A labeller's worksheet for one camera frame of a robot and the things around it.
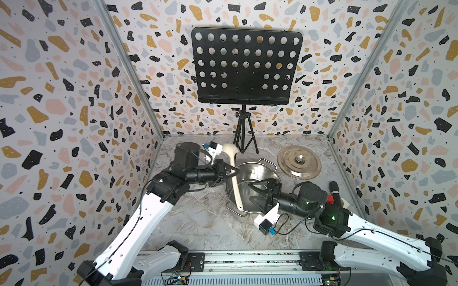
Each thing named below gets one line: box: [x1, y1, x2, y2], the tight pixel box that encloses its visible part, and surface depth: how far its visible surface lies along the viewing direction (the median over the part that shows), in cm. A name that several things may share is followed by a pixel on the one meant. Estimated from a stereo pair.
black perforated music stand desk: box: [191, 26, 303, 106], surface depth 67 cm
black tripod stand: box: [233, 104, 260, 155], surface depth 97 cm
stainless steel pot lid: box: [276, 145, 323, 180], surface depth 110 cm
